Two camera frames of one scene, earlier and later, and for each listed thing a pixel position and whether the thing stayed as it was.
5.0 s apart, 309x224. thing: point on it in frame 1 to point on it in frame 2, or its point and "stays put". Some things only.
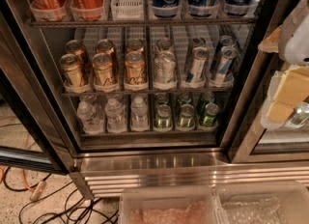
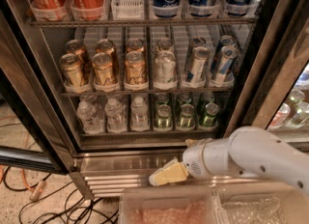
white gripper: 295,42 to 193,159
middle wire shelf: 147,94 stays put
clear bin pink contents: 168,206 stays put
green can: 163,120 stays put
